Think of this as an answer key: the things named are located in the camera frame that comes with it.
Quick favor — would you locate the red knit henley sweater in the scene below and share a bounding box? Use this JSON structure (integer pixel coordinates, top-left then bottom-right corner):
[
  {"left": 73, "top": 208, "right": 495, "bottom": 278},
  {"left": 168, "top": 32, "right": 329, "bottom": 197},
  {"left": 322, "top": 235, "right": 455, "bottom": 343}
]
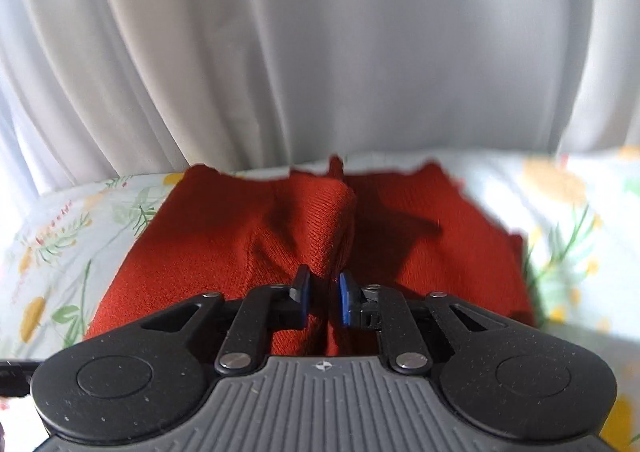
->
[{"left": 88, "top": 159, "right": 535, "bottom": 356}]

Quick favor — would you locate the white pleated curtain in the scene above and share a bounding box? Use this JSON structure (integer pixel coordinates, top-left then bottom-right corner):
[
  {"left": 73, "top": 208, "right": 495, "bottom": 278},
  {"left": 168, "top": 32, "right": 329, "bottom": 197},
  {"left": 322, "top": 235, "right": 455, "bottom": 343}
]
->
[{"left": 1, "top": 0, "right": 639, "bottom": 199}]

